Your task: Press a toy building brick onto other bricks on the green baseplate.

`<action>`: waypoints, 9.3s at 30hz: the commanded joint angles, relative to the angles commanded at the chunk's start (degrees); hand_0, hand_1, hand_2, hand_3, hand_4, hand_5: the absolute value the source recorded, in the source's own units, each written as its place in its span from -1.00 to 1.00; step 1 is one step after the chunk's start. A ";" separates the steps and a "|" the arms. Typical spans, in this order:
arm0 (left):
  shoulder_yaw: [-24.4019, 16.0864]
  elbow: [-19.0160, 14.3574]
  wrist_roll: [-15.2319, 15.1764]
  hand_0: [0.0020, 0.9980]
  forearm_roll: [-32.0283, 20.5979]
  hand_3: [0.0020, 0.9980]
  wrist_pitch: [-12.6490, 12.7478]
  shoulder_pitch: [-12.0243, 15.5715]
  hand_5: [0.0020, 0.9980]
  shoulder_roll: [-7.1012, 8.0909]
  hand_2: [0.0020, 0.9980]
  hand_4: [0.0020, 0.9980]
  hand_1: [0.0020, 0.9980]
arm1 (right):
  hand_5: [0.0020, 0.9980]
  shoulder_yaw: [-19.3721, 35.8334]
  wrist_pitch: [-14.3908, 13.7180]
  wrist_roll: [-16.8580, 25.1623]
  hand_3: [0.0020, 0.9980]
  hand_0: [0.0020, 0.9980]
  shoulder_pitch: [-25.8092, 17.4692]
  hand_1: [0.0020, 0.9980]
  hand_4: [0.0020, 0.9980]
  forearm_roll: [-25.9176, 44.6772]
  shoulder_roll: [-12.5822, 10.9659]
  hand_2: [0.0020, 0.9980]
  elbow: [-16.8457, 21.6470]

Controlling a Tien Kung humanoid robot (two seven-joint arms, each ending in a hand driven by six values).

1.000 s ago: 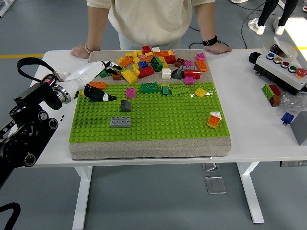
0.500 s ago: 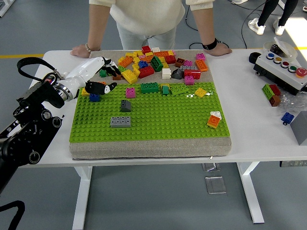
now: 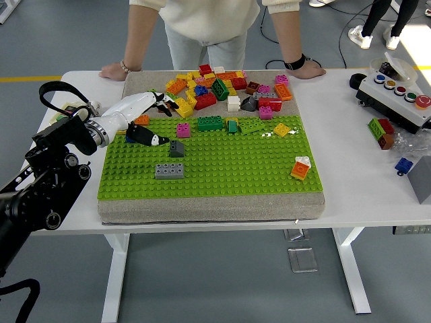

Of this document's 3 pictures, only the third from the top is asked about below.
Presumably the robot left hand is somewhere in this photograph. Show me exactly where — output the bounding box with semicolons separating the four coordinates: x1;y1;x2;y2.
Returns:
100;89;180;147

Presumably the orange 2x2 brick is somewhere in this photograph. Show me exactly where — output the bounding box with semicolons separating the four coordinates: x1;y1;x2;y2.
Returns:
289;160;309;182

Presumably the dark green 2x4 brick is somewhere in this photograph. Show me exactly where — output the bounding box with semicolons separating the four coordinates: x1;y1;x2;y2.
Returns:
211;77;231;101
197;116;225;133

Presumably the white furniture frame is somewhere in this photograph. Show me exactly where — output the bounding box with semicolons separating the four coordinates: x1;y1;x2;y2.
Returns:
0;0;18;25

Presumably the person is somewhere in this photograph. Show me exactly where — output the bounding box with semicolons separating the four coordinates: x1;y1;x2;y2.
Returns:
347;0;420;50
129;0;302;71

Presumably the dark grey 2x2 brick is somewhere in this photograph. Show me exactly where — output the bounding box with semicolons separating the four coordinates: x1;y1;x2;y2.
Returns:
169;139;185;158

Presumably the grey box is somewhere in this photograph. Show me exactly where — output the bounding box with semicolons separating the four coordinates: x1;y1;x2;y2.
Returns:
406;154;431;205

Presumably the green brick with circles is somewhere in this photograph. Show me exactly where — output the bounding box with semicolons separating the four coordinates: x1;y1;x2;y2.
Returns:
367;118;385;139

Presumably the dark grey slope brick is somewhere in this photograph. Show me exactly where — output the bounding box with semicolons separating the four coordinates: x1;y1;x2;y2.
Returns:
240;96;258;112

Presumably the clear plastic bag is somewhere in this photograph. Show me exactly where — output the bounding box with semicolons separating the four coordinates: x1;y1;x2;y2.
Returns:
390;126;431;162

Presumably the cream switch box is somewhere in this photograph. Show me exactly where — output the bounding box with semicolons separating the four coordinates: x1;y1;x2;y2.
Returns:
49;102;89;128

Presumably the black wristwatch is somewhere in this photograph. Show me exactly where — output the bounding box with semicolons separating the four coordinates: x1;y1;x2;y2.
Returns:
283;53;308;71

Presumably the table control panel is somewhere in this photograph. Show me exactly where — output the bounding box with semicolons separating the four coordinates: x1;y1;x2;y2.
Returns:
392;224;431;236

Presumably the light grey 2x4 brick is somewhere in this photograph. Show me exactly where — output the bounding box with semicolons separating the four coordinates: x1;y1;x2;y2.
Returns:
154;162;185;180

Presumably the light green 2x4 brick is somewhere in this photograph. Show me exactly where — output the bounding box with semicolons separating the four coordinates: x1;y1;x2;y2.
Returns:
237;118;267;135

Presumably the white button control box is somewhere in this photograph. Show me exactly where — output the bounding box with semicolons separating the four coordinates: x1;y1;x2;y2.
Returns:
356;72;431;135

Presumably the person's left hand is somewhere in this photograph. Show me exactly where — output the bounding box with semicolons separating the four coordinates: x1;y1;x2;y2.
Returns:
291;60;327;80

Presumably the small clear floor plate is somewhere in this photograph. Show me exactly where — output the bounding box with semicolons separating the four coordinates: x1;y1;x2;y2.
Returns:
284;228;306;242

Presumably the person's right hand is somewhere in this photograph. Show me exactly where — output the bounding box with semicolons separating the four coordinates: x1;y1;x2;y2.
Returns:
98;62;126;82

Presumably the black tape roll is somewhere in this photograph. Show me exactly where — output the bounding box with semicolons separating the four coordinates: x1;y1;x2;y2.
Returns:
349;73;368;91

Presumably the white table leg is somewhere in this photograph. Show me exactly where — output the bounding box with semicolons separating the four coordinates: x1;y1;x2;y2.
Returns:
100;232;131;323
331;227;372;316

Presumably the blue brick keychain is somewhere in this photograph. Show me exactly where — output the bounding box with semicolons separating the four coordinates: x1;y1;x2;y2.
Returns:
394;157;414;176

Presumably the green baseplate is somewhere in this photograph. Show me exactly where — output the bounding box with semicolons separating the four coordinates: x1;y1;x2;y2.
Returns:
96;115;320;199

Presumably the clear round container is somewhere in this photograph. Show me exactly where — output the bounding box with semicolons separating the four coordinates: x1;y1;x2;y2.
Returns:
369;52;418;85

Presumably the large yellow brick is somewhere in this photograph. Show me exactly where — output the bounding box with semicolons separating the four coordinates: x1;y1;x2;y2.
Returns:
174;98;195;118

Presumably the yellow 2x2 brick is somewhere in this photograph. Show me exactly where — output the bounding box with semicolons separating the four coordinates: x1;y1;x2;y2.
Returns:
272;122;291;138

